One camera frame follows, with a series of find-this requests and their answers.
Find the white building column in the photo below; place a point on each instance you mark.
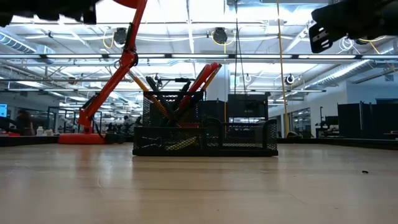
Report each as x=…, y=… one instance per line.
x=222, y=84

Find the black equipment cabinet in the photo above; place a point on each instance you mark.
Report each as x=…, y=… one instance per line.
x=247, y=105
x=214, y=110

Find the small yellow eraser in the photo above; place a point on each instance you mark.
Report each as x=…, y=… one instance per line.
x=182, y=143

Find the red desk lamp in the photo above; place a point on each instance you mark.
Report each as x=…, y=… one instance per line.
x=105, y=90

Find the black aluminium table frame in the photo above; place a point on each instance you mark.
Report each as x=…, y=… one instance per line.
x=326, y=143

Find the black room divider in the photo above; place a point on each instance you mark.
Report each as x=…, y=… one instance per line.
x=367, y=119

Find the black mesh desk organizer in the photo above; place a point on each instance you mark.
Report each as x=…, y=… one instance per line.
x=242, y=149

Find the orange pencil pink eraser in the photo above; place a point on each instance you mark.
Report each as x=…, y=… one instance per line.
x=214, y=74
x=149, y=93

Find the white bottle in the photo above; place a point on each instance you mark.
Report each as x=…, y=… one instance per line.
x=39, y=131

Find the person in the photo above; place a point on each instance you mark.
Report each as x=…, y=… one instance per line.
x=25, y=123
x=128, y=124

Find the blue lit monitor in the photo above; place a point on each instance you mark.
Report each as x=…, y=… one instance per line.
x=3, y=110

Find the small binder clip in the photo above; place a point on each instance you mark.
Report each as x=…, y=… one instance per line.
x=149, y=142

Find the black framed glass enclosure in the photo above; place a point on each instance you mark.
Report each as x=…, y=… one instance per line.
x=74, y=109

